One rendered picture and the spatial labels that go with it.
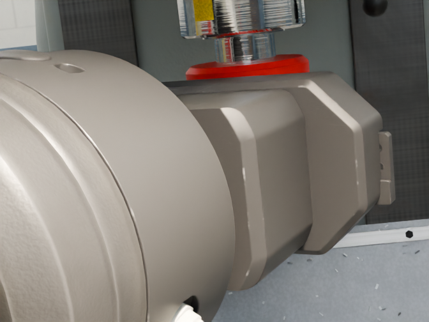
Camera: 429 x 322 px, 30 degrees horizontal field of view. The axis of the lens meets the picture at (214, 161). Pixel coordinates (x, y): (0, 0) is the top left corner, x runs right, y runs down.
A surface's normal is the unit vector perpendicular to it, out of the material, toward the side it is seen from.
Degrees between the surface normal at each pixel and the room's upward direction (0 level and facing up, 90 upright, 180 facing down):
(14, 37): 90
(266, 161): 90
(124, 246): 80
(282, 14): 90
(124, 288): 88
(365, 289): 63
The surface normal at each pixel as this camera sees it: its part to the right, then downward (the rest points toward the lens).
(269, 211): 0.89, -0.01
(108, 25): -0.03, 0.19
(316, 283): -0.07, -0.27
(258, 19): 0.19, 0.16
